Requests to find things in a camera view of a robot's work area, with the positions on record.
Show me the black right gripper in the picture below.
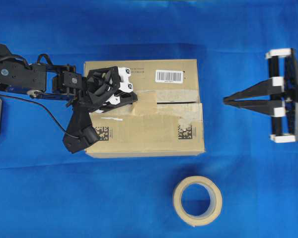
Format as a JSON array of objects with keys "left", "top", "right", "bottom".
[{"left": 223, "top": 48, "right": 298, "bottom": 143}]

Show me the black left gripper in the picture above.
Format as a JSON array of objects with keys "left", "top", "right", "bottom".
[{"left": 63, "top": 66, "right": 138, "bottom": 153}]

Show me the brown cardboard box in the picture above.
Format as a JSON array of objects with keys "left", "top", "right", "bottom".
[{"left": 84, "top": 59, "right": 205, "bottom": 158}]

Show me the beige tape piece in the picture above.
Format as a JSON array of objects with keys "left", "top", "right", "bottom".
[{"left": 131, "top": 91, "right": 157, "bottom": 116}]

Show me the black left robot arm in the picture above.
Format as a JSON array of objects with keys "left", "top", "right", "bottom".
[{"left": 0, "top": 44, "right": 138, "bottom": 153}]

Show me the beige tape roll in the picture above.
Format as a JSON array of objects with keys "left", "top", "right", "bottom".
[{"left": 173, "top": 176, "right": 223, "bottom": 227}]

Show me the white barcode label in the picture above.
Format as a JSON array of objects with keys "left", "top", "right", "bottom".
[{"left": 155, "top": 70, "right": 183, "bottom": 84}]

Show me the blue table cloth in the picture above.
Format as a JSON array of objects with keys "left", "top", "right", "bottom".
[{"left": 0, "top": 0, "right": 298, "bottom": 238}]

